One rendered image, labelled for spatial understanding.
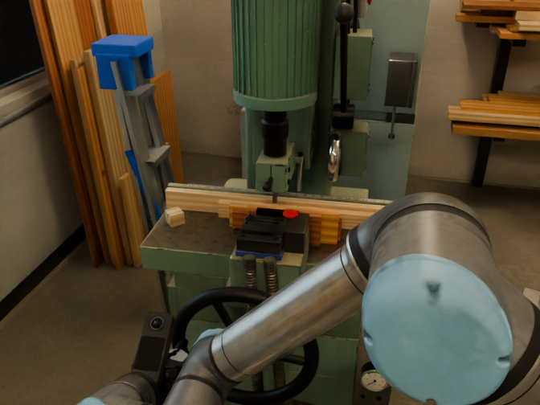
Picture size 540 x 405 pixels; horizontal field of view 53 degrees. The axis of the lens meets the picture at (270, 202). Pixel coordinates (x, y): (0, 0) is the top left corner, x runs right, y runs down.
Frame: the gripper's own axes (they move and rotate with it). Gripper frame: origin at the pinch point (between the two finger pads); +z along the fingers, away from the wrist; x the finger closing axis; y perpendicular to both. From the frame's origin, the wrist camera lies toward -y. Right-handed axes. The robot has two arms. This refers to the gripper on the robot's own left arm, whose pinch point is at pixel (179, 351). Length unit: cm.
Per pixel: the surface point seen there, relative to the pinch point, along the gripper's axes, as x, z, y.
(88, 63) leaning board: -83, 110, -81
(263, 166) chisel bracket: 9.0, 19.7, -36.2
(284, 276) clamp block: 17.2, 7.9, -14.6
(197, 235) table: -5.6, 23.6, -20.0
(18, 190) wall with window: -114, 115, -27
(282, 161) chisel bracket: 13.0, 20.7, -37.6
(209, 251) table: -1.1, 18.6, -17.1
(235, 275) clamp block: 7.3, 8.4, -13.7
